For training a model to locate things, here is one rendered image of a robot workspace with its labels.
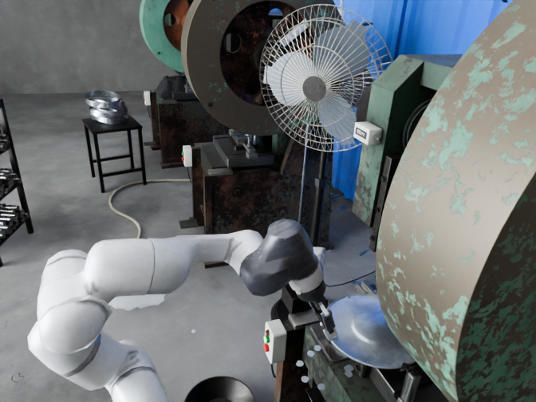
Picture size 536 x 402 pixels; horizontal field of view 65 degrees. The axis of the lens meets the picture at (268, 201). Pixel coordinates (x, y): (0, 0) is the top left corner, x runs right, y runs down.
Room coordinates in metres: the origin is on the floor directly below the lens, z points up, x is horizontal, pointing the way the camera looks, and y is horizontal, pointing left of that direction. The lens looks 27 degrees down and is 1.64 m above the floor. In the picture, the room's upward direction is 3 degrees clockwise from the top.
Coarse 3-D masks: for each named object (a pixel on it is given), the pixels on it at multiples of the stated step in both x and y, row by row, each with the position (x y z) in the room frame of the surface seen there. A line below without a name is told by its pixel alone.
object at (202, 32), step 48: (240, 0) 2.14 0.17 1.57; (288, 0) 2.22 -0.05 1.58; (192, 48) 2.06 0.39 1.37; (240, 48) 2.22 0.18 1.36; (288, 48) 2.30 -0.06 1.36; (240, 96) 2.22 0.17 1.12; (240, 144) 2.55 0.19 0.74; (288, 144) 2.53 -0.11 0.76; (192, 192) 2.75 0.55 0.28; (240, 192) 2.35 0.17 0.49; (288, 192) 2.47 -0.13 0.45
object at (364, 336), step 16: (336, 304) 1.01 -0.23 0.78; (352, 304) 1.02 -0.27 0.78; (368, 304) 1.02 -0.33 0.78; (336, 320) 0.94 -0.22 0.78; (352, 320) 0.95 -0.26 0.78; (368, 320) 0.95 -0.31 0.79; (384, 320) 0.95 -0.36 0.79; (352, 336) 0.88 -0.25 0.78; (368, 336) 0.88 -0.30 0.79; (384, 336) 0.89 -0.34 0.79; (352, 352) 0.83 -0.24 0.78; (368, 352) 0.83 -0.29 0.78; (384, 352) 0.83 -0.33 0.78; (400, 352) 0.84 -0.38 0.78
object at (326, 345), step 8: (312, 328) 0.91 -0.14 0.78; (320, 328) 0.91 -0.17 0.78; (320, 336) 0.88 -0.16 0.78; (320, 344) 0.85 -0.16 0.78; (328, 344) 0.85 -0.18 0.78; (328, 352) 0.82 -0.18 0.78; (336, 352) 0.83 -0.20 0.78; (336, 360) 0.80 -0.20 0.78; (344, 360) 0.81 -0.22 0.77; (352, 360) 0.90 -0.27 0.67; (360, 368) 0.86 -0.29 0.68; (368, 368) 0.86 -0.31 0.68; (360, 376) 0.86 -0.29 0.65
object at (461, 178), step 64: (512, 64) 0.50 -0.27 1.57; (448, 128) 0.51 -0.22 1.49; (512, 128) 0.44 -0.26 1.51; (448, 192) 0.46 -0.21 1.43; (512, 192) 0.40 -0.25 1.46; (384, 256) 0.53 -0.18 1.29; (448, 256) 0.42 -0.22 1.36; (512, 256) 0.39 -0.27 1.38; (448, 320) 0.40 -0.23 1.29; (512, 320) 0.41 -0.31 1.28; (448, 384) 0.41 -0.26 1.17; (512, 384) 0.43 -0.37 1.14
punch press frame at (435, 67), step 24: (384, 72) 1.11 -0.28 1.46; (408, 72) 1.04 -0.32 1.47; (432, 72) 1.01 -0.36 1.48; (384, 96) 1.04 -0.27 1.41; (408, 96) 1.03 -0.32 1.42; (432, 96) 1.06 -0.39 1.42; (384, 120) 1.03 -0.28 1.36; (408, 120) 1.03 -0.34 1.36; (384, 144) 1.01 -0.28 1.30; (360, 168) 1.09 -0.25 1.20; (360, 192) 1.08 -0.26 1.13; (360, 216) 1.06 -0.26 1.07; (312, 336) 1.02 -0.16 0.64; (312, 360) 1.00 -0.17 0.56; (312, 384) 0.98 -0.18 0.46; (336, 384) 0.86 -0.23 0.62; (360, 384) 0.84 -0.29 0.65
